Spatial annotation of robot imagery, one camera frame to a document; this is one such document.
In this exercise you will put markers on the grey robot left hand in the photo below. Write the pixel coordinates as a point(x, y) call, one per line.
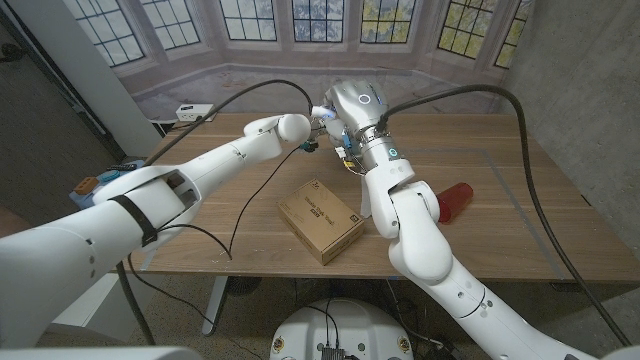
point(327, 134)

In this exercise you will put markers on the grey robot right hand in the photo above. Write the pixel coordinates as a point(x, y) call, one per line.
point(357, 107)

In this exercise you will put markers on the white gauze bandage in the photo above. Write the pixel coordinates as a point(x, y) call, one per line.
point(366, 202)

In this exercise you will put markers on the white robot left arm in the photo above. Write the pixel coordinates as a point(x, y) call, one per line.
point(150, 210)

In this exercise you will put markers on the brown cardboard package box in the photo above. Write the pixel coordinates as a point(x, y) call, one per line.
point(320, 220)

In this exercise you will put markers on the red plastic cup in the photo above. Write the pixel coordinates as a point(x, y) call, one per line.
point(455, 200)

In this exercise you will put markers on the printed window backdrop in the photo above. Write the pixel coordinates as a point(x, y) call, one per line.
point(250, 50)

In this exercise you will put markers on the white power strip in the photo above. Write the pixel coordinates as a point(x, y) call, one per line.
point(192, 113)

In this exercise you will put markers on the black round fan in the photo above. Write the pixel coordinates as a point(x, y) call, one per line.
point(242, 286)

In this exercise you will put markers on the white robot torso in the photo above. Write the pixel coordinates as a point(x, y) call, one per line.
point(345, 330)

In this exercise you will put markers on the grey metal table leg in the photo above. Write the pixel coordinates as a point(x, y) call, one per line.
point(214, 305)

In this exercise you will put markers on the black remote control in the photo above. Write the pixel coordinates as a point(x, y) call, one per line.
point(122, 167)

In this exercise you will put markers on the teal flat item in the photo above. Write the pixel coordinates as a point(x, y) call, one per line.
point(110, 175)

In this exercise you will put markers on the orange block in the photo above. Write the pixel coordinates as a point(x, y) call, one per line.
point(86, 185)

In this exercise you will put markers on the blue bin with tools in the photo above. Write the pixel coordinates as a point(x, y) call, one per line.
point(82, 197)

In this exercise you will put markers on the white robot head housing edge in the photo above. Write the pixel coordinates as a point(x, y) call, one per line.
point(100, 354)

